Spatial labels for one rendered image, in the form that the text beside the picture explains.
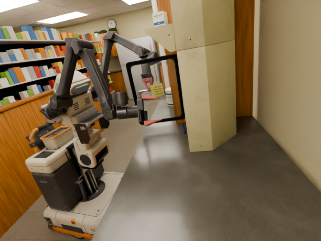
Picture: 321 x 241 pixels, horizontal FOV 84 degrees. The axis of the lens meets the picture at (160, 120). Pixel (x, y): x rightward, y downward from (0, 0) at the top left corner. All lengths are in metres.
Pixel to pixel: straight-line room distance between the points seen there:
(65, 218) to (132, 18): 5.82
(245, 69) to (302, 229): 0.83
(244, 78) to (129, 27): 5.69
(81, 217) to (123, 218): 1.12
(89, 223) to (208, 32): 1.56
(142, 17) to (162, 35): 5.76
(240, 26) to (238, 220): 0.93
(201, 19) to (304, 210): 0.69
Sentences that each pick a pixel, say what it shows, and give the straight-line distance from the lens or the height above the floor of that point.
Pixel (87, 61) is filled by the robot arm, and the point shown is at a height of 1.43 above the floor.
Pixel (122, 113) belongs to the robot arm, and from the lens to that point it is 0.84.
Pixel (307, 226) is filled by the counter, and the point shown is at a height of 0.94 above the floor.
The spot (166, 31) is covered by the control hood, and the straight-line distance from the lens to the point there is 0.77.
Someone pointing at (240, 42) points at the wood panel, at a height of 1.38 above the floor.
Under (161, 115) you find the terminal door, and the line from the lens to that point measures 1.15.
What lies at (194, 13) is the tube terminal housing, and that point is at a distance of 0.77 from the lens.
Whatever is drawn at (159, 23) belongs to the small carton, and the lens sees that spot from 0.86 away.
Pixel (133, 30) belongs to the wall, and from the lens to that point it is 6.57.
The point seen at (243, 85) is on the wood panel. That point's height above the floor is 1.14.
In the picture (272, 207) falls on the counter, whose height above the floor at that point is 0.94.
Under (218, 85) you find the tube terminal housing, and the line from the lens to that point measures 0.84.
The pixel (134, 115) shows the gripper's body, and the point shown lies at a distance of 0.82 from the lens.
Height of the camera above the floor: 1.43
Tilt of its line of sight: 22 degrees down
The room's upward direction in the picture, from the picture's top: 11 degrees counter-clockwise
